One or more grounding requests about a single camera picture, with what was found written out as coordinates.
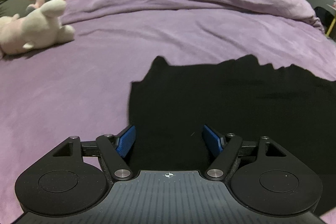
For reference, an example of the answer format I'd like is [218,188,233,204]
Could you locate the purple bed blanket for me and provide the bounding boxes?
[1,0,335,223]

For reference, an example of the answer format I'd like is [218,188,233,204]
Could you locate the dark clothes on chair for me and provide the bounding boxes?
[314,7,333,32]

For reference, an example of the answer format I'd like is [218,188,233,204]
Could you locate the black long-sleeve sweater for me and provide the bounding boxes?
[128,55,335,214]

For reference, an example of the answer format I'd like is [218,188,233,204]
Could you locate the white plush toy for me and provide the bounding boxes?
[1,0,75,56]

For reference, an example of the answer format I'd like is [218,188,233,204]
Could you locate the yellow side table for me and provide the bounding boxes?
[326,0,336,37]

